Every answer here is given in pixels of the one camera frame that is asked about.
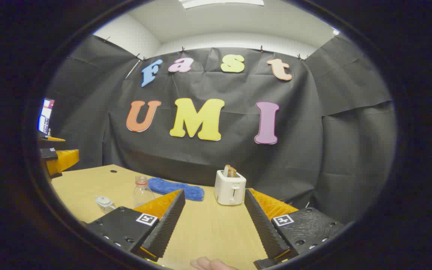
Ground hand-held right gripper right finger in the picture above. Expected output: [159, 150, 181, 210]
[244, 187, 346, 270]

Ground ceiling light panel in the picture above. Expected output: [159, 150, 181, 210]
[178, 0, 265, 9]

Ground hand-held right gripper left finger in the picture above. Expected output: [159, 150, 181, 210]
[85, 189, 186, 262]

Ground white ceramic teacup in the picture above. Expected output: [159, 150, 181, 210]
[96, 196, 116, 214]

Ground clear plastic water bottle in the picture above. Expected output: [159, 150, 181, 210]
[133, 176, 156, 207]

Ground blue towel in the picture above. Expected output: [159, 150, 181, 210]
[148, 177, 205, 202]

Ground computer monitor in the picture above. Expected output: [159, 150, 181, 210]
[37, 98, 55, 135]

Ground white toaster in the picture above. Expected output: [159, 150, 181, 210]
[214, 169, 247, 206]

